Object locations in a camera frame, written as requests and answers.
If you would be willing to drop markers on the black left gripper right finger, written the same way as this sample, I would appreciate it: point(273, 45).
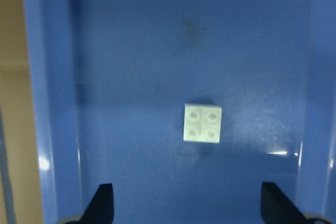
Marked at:
point(276, 207)

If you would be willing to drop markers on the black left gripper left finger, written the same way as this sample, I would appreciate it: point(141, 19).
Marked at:
point(101, 206)

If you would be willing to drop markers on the white studded block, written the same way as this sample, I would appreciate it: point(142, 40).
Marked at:
point(202, 123)

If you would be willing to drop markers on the blue plastic tray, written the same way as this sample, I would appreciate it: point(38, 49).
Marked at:
point(110, 81)

